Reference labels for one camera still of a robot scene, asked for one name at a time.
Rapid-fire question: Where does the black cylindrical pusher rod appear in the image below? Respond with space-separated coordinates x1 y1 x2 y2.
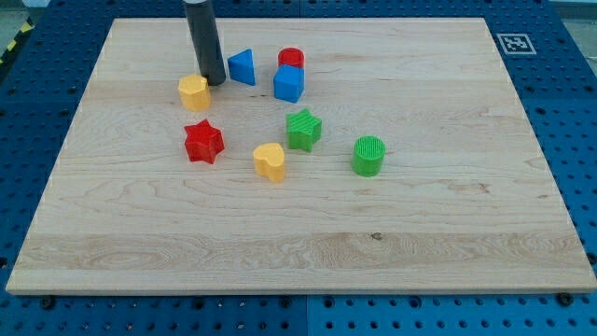
183 0 227 86

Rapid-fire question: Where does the blue triangle block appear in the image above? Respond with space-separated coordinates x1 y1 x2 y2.
228 49 256 86

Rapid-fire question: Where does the yellow hexagon block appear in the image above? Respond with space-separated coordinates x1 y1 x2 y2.
178 74 211 112

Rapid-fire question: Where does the red star block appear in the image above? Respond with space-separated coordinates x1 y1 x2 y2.
184 119 225 164

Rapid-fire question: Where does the red cylinder block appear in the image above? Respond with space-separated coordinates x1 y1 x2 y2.
278 48 305 68

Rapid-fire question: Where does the blue cube block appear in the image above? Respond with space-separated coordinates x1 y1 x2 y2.
273 64 305 103

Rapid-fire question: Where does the yellow heart block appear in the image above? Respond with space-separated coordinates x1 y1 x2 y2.
253 143 285 183

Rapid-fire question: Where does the green star block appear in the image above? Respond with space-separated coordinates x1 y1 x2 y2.
285 108 322 152

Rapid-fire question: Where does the light wooden board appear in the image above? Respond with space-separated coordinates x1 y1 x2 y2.
7 18 596 296

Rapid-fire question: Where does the green cylinder block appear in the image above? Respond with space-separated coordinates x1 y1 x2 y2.
351 135 386 177

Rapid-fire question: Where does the white fiducial marker tag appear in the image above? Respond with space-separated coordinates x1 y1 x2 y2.
497 33 536 55

